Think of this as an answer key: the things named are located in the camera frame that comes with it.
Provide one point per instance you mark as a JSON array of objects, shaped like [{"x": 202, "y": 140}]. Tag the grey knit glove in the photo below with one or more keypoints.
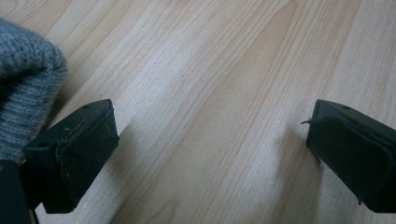
[{"x": 25, "y": 77}]

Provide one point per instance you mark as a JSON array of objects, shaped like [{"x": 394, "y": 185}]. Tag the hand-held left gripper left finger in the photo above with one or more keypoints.
[{"x": 77, "y": 155}]

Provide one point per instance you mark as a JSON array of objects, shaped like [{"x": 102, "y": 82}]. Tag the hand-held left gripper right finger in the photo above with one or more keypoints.
[{"x": 351, "y": 149}]

